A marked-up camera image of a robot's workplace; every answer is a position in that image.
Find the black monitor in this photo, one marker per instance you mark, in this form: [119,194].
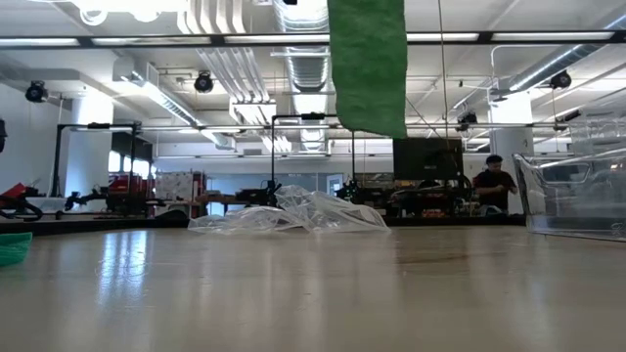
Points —
[425,159]

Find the black background robot arm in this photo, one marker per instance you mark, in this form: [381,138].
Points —
[83,198]

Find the black ceiling camera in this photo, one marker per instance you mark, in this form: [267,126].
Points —
[36,92]
[467,119]
[560,79]
[203,83]

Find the clear crumpled plastic bag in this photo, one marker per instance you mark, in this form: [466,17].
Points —
[313,212]

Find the black aluminium rig frame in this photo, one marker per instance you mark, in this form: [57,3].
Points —
[489,36]

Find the person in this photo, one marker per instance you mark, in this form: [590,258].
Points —
[494,186]

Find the light green elastic bandage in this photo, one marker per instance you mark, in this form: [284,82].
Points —
[369,68]

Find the black background rig frame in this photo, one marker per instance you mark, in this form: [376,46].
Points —
[273,156]
[58,161]

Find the red tool chest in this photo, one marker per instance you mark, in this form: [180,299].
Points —
[129,190]

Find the silver ceiling duct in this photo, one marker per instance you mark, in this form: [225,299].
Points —
[562,61]

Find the cluttered background workbench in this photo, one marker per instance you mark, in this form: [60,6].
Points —
[420,200]

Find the dark green bandage piece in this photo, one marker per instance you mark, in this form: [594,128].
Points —
[12,248]

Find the clear plastic container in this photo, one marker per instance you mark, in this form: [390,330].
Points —
[572,195]

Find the red and black machine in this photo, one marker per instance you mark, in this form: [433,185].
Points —
[19,193]

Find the white patterned board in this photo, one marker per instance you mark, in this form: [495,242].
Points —
[173,186]

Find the white LED light strip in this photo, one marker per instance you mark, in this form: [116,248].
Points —
[442,37]
[552,35]
[276,38]
[39,42]
[151,41]

